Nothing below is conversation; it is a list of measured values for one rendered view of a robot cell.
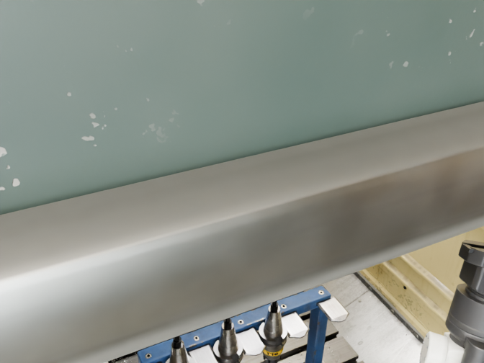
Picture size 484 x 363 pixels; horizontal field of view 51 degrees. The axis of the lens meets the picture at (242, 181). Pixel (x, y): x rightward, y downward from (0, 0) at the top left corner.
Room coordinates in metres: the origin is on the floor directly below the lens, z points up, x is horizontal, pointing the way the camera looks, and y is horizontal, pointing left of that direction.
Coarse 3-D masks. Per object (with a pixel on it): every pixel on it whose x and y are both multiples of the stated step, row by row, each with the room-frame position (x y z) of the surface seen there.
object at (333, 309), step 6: (324, 300) 0.89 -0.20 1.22; (330, 300) 0.89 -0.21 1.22; (336, 300) 0.89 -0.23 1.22; (318, 306) 0.87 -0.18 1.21; (324, 306) 0.87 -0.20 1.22; (330, 306) 0.87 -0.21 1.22; (336, 306) 0.87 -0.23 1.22; (342, 306) 0.87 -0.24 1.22; (324, 312) 0.85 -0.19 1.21; (330, 312) 0.85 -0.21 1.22; (336, 312) 0.85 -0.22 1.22; (342, 312) 0.85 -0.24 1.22; (348, 312) 0.85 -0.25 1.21; (330, 318) 0.83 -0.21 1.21; (336, 318) 0.83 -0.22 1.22; (342, 318) 0.83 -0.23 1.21
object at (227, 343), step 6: (222, 324) 0.74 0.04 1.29; (222, 330) 0.73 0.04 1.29; (228, 330) 0.73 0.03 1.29; (234, 330) 0.73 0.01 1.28; (222, 336) 0.73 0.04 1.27; (228, 336) 0.72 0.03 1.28; (234, 336) 0.73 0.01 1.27; (222, 342) 0.72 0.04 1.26; (228, 342) 0.72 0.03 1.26; (234, 342) 0.73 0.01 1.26; (222, 348) 0.72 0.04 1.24; (228, 348) 0.72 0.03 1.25; (234, 348) 0.72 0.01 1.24; (228, 354) 0.72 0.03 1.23
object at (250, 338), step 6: (246, 330) 0.79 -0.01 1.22; (252, 330) 0.79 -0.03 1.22; (240, 336) 0.78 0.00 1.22; (246, 336) 0.78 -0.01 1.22; (252, 336) 0.78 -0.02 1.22; (258, 336) 0.78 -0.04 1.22; (246, 342) 0.76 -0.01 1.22; (252, 342) 0.76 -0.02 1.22; (258, 342) 0.76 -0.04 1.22; (246, 348) 0.74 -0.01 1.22; (252, 348) 0.74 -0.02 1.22; (258, 348) 0.74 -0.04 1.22; (264, 348) 0.75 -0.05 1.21; (246, 354) 0.73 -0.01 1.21; (252, 354) 0.73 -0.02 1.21; (258, 354) 0.73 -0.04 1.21
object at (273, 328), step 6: (270, 312) 0.78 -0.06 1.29; (276, 312) 0.78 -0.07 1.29; (270, 318) 0.77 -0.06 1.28; (276, 318) 0.77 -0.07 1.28; (264, 324) 0.78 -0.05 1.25; (270, 324) 0.77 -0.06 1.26; (276, 324) 0.77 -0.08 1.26; (264, 330) 0.78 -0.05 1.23; (270, 330) 0.77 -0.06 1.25; (276, 330) 0.77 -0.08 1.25; (282, 330) 0.78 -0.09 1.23; (270, 336) 0.77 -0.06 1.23; (276, 336) 0.77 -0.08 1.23
